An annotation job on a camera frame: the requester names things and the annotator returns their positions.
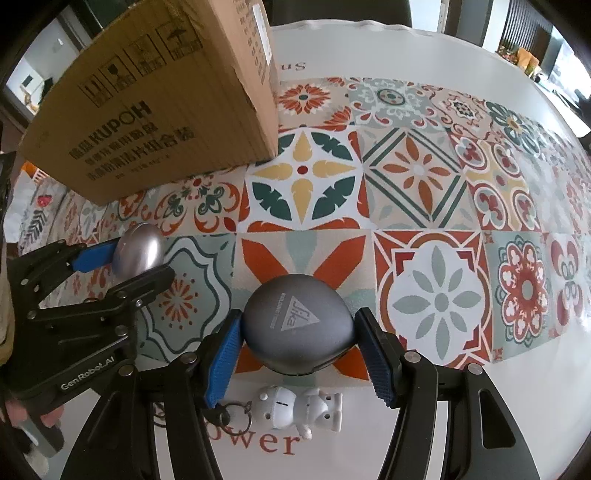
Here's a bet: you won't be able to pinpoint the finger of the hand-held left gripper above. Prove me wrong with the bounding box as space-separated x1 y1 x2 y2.
7 240 120 308
28 264 177 324

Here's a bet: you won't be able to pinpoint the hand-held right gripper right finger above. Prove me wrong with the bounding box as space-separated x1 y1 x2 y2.
355 307 543 480

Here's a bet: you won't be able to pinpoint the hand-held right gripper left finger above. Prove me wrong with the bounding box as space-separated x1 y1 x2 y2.
58 310 244 480

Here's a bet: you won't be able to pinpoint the silver oval case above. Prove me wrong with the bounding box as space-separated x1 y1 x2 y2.
113 222 165 280

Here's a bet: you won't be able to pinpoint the grey round case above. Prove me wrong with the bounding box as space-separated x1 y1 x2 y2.
242 275 355 376

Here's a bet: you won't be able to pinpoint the brown cardboard box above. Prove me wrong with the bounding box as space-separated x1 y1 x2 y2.
17 0 280 206

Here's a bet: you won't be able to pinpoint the person's left hand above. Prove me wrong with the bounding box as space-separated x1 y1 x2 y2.
0 397 65 462

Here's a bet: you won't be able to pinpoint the floral tissue cover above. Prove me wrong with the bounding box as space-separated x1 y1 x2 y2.
11 168 75 254

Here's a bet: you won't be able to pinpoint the white tile-patterned tablecloth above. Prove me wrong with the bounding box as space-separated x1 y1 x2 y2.
9 21 591 480

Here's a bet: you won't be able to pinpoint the dark dining chair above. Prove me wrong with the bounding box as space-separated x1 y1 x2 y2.
270 0 411 26

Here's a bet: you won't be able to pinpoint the orange paper bags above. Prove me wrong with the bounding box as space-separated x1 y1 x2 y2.
515 46 541 75

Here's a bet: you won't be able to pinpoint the television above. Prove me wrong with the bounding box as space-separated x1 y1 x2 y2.
545 37 587 102

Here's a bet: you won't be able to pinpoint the white figurine keychain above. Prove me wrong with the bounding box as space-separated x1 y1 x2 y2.
222 385 345 438

